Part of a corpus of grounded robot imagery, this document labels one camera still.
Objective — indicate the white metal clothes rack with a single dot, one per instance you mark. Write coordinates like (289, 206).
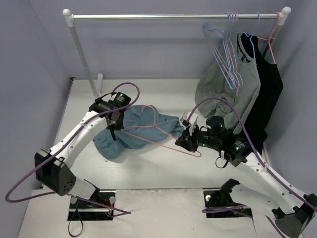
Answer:
(96, 86)

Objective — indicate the black tank top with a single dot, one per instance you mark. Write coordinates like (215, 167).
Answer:
(262, 86)

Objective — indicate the blue t shirt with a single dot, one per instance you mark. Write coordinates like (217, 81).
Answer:
(111, 149)

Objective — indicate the pink hanger at rack end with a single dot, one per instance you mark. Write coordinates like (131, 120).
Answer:
(271, 37)

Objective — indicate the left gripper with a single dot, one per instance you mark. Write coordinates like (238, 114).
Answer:
(115, 122)

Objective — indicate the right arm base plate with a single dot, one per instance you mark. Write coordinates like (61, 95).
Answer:
(219, 205)

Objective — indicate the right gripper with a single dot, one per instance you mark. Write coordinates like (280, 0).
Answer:
(187, 138)

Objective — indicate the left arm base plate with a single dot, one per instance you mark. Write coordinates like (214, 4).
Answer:
(86, 211)

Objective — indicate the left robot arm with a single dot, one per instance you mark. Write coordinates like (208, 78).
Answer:
(56, 174)

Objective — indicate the grey sweatshirt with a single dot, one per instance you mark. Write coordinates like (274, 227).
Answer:
(213, 84)

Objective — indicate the pink wire hanger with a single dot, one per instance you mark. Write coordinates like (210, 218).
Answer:
(227, 62)
(154, 125)

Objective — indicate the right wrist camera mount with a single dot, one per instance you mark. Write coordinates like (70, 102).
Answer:
(189, 121)

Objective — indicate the blue wire hanger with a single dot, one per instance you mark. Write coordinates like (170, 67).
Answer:
(221, 60)

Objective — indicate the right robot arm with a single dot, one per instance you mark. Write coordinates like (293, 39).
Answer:
(288, 209)

